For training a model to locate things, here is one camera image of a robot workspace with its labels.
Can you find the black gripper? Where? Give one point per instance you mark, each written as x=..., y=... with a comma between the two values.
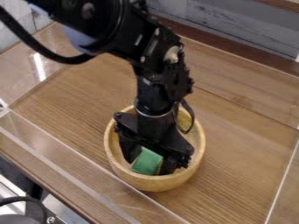
x=156, y=133

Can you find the green rectangular block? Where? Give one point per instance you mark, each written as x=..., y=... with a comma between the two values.
x=147, y=162

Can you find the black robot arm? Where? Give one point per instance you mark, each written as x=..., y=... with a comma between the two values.
x=120, y=28

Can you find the brown wooden bowl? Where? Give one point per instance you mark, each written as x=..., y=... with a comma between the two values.
x=156, y=183

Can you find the clear acrylic enclosure wall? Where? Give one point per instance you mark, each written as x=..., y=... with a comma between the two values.
x=246, y=102

